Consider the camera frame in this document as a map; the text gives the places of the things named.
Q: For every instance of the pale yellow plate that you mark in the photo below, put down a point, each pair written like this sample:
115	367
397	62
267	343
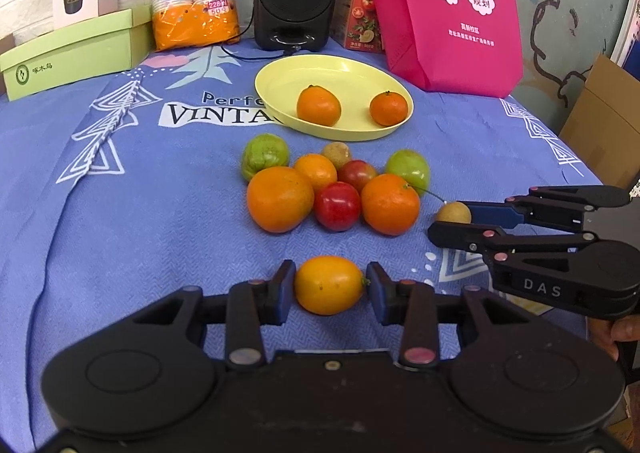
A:
280	83

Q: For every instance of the green cardboard box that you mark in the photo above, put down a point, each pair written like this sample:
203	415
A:
70	58

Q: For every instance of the small orange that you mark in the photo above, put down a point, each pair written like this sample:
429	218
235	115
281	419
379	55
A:
316	171

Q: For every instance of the smooth green fruit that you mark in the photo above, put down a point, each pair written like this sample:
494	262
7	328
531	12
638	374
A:
409	168

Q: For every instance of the brown kiwi-like fruit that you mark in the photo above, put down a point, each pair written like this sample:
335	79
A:
336	153

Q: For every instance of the yellow-orange citrus fruit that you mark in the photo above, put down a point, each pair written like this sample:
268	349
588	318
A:
328	285

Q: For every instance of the small mandarin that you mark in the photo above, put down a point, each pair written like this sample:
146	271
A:
388	108

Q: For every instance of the red-yellow plum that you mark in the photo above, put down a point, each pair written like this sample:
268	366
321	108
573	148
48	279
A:
357	174

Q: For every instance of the round orange with stem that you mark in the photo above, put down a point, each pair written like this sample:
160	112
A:
390	204

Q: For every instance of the cartoon wall poster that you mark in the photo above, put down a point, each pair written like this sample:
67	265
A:
565	8

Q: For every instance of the large orange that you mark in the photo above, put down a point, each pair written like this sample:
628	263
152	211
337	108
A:
279	199

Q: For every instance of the ridged green fruit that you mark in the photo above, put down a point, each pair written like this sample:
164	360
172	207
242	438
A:
265	157

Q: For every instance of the small brown longan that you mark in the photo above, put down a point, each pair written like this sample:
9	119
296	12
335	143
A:
452	214

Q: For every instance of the person's right hand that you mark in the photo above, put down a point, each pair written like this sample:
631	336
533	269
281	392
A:
602	333

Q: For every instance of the shiny red tomato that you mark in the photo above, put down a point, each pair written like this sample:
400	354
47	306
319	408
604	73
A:
337	207

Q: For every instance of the red tomato print box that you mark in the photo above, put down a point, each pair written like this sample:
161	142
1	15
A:
362	18

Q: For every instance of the blue printed tablecloth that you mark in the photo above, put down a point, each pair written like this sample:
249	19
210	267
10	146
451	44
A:
150	233

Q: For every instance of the oval orange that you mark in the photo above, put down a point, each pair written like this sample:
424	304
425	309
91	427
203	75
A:
318	106

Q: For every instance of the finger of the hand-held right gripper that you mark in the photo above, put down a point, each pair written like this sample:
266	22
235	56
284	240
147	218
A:
460	235
492	214

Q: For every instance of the pink fabric bag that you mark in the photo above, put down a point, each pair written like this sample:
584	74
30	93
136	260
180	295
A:
450	8

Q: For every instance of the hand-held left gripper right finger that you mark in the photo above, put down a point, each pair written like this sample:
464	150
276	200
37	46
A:
376	293

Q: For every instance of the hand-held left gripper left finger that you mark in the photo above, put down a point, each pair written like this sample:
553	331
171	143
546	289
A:
287	289

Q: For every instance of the brown cardboard box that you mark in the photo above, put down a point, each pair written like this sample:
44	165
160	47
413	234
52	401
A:
605	123

